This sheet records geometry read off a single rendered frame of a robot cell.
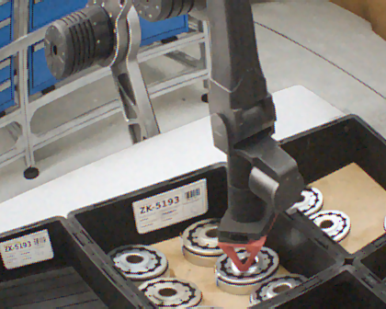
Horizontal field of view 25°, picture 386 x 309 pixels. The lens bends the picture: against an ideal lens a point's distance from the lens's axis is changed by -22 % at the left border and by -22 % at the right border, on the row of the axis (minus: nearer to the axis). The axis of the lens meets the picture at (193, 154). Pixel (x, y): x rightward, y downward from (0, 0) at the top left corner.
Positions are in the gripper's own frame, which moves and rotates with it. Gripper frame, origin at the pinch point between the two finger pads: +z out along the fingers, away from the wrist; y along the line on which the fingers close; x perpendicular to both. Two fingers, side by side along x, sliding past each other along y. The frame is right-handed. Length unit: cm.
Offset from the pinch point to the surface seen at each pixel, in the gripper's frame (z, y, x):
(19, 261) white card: 1.1, -12.9, 37.6
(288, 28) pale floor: 96, 298, 59
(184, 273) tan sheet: 4.6, -0.1, 10.4
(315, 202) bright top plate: 1.8, 19.2, -7.0
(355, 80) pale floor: 93, 248, 15
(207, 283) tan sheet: 4.5, -2.4, 5.9
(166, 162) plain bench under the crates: 19, 53, 32
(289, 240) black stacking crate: -1.9, 3.0, -6.0
